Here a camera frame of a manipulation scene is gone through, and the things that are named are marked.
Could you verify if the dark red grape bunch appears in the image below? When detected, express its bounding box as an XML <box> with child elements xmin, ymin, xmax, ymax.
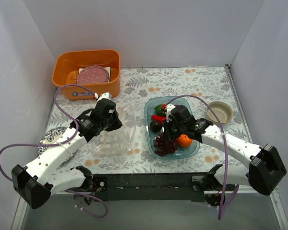
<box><xmin>153</xmin><ymin>133</ymin><xmax>178</xmax><ymax>157</ymax></box>

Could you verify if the clear zip top bag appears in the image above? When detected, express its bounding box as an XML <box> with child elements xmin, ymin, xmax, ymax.
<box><xmin>89</xmin><ymin>104</ymin><xmax>136</xmax><ymax>156</ymax></box>

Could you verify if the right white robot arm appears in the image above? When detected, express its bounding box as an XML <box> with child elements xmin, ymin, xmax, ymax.
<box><xmin>163</xmin><ymin>104</ymin><xmax>287</xmax><ymax>196</ymax></box>

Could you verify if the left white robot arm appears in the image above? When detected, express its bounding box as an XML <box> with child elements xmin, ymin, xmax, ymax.
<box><xmin>12</xmin><ymin>93</ymin><xmax>122</xmax><ymax>209</ymax></box>

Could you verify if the orange fruit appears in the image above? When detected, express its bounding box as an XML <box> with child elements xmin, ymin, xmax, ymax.
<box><xmin>177</xmin><ymin>134</ymin><xmax>192</xmax><ymax>148</ymax></box>

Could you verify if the lower red chili pepper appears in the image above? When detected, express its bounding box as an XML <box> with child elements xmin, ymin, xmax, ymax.
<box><xmin>151</xmin><ymin>115</ymin><xmax>166</xmax><ymax>123</ymax></box>

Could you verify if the green lime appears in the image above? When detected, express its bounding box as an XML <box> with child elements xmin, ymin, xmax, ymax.
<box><xmin>154</xmin><ymin>104</ymin><xmax>166</xmax><ymax>116</ymax></box>

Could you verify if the dark purple plum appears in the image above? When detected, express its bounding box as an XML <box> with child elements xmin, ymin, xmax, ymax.
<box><xmin>149</xmin><ymin>120</ymin><xmax>163</xmax><ymax>133</ymax></box>

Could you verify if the clear blue plastic tray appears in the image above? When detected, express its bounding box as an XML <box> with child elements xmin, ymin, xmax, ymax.
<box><xmin>144</xmin><ymin>96</ymin><xmax>200</xmax><ymax>160</ymax></box>

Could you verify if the blue patterned plate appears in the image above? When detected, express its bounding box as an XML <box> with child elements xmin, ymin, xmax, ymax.
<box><xmin>38</xmin><ymin>126</ymin><xmax>76</xmax><ymax>162</ymax></box>

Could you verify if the beige ceramic bowl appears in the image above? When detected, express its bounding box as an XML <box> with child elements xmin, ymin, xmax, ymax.
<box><xmin>205</xmin><ymin>101</ymin><xmax>233</xmax><ymax>124</ymax></box>

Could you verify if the floral tablecloth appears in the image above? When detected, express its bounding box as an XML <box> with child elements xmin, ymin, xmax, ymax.
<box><xmin>56</xmin><ymin>67</ymin><xmax>249</xmax><ymax>174</ymax></box>

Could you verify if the pink dotted plate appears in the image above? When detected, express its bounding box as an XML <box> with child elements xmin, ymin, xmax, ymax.
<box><xmin>76</xmin><ymin>65</ymin><xmax>110</xmax><ymax>85</ymax></box>

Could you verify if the orange plastic basket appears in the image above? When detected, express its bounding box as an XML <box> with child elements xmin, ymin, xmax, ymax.
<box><xmin>52</xmin><ymin>49</ymin><xmax>120</xmax><ymax>100</ymax></box>

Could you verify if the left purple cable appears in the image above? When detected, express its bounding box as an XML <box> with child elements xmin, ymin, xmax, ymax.
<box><xmin>0</xmin><ymin>84</ymin><xmax>108</xmax><ymax>219</ymax></box>

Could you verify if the aluminium frame rail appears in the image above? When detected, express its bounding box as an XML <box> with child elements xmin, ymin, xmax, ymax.
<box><xmin>12</xmin><ymin>189</ymin><xmax>288</xmax><ymax>230</ymax></box>

